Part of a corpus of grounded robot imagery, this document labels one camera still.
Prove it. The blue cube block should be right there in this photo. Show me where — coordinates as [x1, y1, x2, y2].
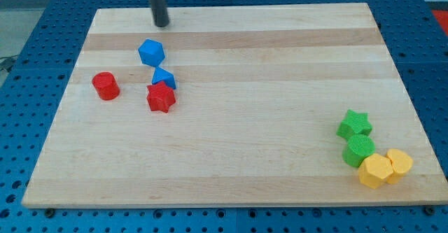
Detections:
[138, 39, 165, 67]

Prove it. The red star block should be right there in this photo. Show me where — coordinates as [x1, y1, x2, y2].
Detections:
[146, 81, 176, 113]

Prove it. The light wooden board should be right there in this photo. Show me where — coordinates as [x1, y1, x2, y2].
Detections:
[22, 3, 447, 209]

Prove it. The blue triangular block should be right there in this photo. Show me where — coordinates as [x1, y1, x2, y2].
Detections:
[151, 67, 176, 90]

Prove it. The red cylinder block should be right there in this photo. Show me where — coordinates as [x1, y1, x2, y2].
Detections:
[92, 71, 120, 100]

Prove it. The green star block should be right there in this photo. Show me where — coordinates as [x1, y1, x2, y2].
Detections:
[336, 109, 373, 141]

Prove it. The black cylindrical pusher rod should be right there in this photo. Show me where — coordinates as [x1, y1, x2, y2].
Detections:
[149, 0, 169, 27]

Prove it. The green cylinder block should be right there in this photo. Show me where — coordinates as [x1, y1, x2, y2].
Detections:
[342, 134, 375, 167]

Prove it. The yellow hexagon block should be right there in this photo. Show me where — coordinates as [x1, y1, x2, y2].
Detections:
[358, 153, 393, 189]

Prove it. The yellow rounded block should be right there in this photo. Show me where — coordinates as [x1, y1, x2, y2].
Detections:
[386, 148, 414, 184]

